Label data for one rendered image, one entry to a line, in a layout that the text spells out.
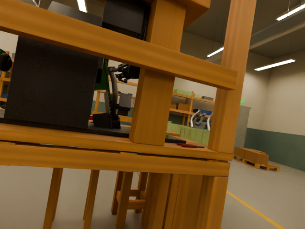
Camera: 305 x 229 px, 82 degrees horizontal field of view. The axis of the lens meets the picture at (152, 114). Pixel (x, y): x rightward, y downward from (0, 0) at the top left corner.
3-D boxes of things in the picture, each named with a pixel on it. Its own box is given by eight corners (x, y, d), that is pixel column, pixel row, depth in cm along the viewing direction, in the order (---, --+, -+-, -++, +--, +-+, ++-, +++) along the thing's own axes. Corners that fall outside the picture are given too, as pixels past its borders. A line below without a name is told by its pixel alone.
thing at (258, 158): (231, 158, 645) (233, 146, 645) (251, 161, 658) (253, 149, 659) (256, 168, 526) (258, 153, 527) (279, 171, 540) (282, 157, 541)
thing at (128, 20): (100, 33, 85) (105, 2, 85) (134, 43, 90) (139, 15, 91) (101, 21, 73) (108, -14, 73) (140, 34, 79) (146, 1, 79)
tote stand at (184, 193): (150, 196, 224) (160, 135, 225) (188, 199, 233) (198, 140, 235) (163, 232, 157) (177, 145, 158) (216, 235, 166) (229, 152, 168)
